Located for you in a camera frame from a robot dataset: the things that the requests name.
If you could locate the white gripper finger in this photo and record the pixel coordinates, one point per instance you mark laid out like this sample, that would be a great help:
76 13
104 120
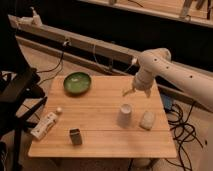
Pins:
129 91
148 93

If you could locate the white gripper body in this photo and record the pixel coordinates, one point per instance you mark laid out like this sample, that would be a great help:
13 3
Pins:
143 81

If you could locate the white ceramic cup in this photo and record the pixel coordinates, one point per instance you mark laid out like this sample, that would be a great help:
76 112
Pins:
124 115

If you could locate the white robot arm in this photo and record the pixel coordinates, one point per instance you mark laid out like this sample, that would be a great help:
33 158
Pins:
157 62

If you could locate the blue power adapter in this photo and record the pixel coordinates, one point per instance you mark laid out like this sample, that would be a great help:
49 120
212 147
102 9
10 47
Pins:
167 101

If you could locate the wooden table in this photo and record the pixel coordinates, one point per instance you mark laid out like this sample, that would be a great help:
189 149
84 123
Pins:
95 115

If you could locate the small dark metal box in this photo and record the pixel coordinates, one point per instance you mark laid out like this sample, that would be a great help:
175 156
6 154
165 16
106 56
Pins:
75 136

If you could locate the white tube with cap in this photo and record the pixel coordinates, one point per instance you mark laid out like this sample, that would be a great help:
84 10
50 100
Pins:
45 124

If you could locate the wooden rail beam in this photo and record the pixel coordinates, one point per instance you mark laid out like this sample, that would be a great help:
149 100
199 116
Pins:
75 39

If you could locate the black chair frame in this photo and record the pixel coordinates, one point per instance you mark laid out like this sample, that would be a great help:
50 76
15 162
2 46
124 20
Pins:
20 94

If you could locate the white bottle on rail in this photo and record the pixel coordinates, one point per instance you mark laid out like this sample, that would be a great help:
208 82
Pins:
35 19

